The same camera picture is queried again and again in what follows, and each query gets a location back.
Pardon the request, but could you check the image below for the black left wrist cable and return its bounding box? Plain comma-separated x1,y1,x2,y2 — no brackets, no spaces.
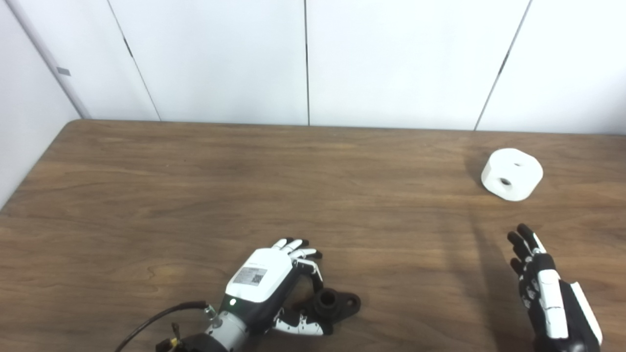
115,301,208,352

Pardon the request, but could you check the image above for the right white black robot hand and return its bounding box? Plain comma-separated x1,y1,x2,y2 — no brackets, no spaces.
507,223,603,352

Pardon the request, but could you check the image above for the round white piece with holes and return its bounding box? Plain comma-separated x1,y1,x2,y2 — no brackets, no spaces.
481,148,543,201

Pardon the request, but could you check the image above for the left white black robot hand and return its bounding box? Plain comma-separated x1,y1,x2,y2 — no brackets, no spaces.
218,238,334,338

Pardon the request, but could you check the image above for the black flanged holder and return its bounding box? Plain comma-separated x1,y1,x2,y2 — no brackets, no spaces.
293,288,361,326

